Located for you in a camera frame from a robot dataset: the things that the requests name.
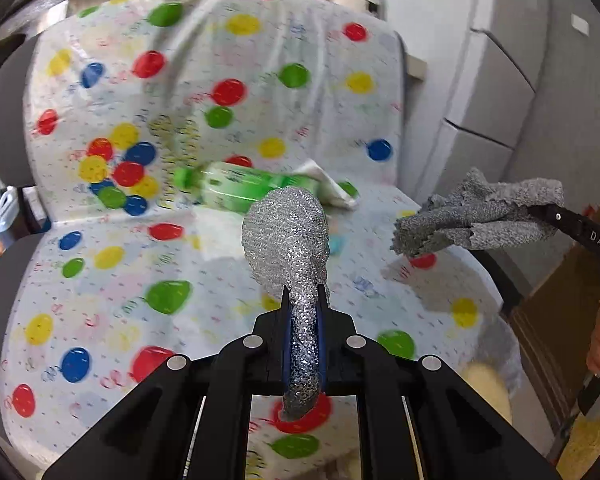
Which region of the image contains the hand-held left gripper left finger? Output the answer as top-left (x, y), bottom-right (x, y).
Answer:
top-left (42, 282), bottom-right (293, 480)

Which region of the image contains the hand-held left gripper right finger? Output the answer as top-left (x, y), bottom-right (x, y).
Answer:
top-left (316, 282), bottom-right (561, 480)

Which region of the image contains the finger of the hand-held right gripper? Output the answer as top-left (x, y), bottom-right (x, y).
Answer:
top-left (527, 202), bottom-right (600, 281)

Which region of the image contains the grey rag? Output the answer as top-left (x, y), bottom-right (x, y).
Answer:
top-left (391, 167), bottom-right (566, 257)

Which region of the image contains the silver glitter scouring cloth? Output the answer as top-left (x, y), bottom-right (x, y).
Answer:
top-left (241, 186), bottom-right (331, 421)

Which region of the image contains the wooden furniture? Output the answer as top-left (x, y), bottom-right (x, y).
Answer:
top-left (507, 240), bottom-right (600, 431)

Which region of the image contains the grey mesh bin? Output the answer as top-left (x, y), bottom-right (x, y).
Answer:
top-left (480, 317), bottom-right (523, 401)

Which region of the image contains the person's right leg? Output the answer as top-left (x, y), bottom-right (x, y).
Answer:
top-left (462, 362), bottom-right (511, 431)

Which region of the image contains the green plastic bottle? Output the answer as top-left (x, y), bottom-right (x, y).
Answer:
top-left (172, 160), bottom-right (326, 208)

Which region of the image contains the balloon printed plastic cloth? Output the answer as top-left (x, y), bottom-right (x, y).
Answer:
top-left (0, 0), bottom-right (511, 480)

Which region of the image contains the white refrigerator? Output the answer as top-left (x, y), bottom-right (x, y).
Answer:
top-left (370, 0), bottom-right (600, 241)

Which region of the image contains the black office chair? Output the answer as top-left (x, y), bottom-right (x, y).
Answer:
top-left (0, 30), bottom-right (411, 191)

